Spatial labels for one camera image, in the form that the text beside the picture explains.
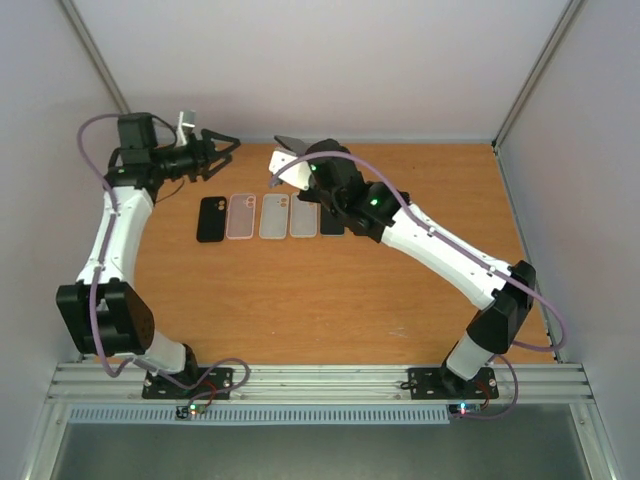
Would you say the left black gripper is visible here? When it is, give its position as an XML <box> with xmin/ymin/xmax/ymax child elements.
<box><xmin>153</xmin><ymin>129</ymin><xmax>242</xmax><ymax>182</ymax></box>

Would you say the pink phone case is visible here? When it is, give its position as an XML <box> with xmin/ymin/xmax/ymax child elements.
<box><xmin>226</xmin><ymin>193</ymin><xmax>256</xmax><ymax>240</ymax></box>

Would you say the black phone case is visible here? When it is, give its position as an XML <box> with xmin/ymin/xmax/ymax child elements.
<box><xmin>196</xmin><ymin>196</ymin><xmax>227</xmax><ymax>243</ymax></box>

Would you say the phone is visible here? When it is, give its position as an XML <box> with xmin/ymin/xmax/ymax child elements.
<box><xmin>274</xmin><ymin>135</ymin><xmax>309</xmax><ymax>156</ymax></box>

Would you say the white phone case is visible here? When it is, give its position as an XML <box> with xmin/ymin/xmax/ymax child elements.
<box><xmin>259</xmin><ymin>194</ymin><xmax>289</xmax><ymax>240</ymax></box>
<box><xmin>289</xmin><ymin>195</ymin><xmax>318</xmax><ymax>238</ymax></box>

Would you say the black smartphone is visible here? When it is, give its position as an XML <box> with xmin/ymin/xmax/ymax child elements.
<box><xmin>320</xmin><ymin>208</ymin><xmax>345</xmax><ymax>237</ymax></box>

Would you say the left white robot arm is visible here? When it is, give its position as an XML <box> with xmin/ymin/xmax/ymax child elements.
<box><xmin>55</xmin><ymin>111</ymin><xmax>241</xmax><ymax>398</ymax></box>

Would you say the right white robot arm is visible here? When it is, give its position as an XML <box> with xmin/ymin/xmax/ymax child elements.
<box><xmin>297</xmin><ymin>139</ymin><xmax>536</xmax><ymax>398</ymax></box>

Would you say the left circuit board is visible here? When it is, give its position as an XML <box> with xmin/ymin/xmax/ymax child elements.
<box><xmin>175</xmin><ymin>404</ymin><xmax>208</xmax><ymax>420</ymax></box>

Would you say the circuit board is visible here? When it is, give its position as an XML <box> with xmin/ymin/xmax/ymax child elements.
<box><xmin>449</xmin><ymin>402</ymin><xmax>488</xmax><ymax>416</ymax></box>
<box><xmin>175</xmin><ymin>404</ymin><xmax>208</xmax><ymax>420</ymax></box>

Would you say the right circuit board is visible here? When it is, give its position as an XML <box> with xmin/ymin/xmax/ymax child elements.
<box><xmin>449</xmin><ymin>402</ymin><xmax>488</xmax><ymax>416</ymax></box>

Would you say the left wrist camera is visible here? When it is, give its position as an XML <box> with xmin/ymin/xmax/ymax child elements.
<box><xmin>175</xmin><ymin>110</ymin><xmax>196</xmax><ymax>147</ymax></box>

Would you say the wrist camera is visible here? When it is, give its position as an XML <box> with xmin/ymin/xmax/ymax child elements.
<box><xmin>175</xmin><ymin>110</ymin><xmax>196</xmax><ymax>147</ymax></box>
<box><xmin>268</xmin><ymin>148</ymin><xmax>312</xmax><ymax>191</ymax></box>

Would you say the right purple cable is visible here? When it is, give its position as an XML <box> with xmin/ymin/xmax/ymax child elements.
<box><xmin>269</xmin><ymin>152</ymin><xmax>571</xmax><ymax>420</ymax></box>

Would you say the purple cable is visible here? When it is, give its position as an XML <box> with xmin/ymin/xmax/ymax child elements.
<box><xmin>269</xmin><ymin>152</ymin><xmax>571</xmax><ymax>420</ymax></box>
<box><xmin>77</xmin><ymin>113</ymin><xmax>251</xmax><ymax>391</ymax></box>

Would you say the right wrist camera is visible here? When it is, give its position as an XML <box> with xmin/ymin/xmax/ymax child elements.
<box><xmin>268</xmin><ymin>148</ymin><xmax>312</xmax><ymax>191</ymax></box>

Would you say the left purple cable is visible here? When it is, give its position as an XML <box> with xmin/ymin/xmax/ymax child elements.
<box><xmin>77</xmin><ymin>113</ymin><xmax>251</xmax><ymax>391</ymax></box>

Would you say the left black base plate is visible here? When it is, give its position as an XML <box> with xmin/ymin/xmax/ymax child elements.
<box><xmin>141</xmin><ymin>367</ymin><xmax>234</xmax><ymax>400</ymax></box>

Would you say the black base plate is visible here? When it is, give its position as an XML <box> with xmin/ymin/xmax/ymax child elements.
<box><xmin>141</xmin><ymin>367</ymin><xmax>234</xmax><ymax>400</ymax></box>
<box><xmin>403</xmin><ymin>366</ymin><xmax>499</xmax><ymax>401</ymax></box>

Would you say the aluminium front rail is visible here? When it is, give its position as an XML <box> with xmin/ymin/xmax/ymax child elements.
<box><xmin>45</xmin><ymin>363</ymin><xmax>595</xmax><ymax>406</ymax></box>

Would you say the grey slotted cable duct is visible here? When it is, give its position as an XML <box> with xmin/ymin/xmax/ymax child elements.
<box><xmin>68</xmin><ymin>405</ymin><xmax>449</xmax><ymax>426</ymax></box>

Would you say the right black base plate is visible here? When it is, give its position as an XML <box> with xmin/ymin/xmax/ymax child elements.
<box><xmin>403</xmin><ymin>366</ymin><xmax>499</xmax><ymax>401</ymax></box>

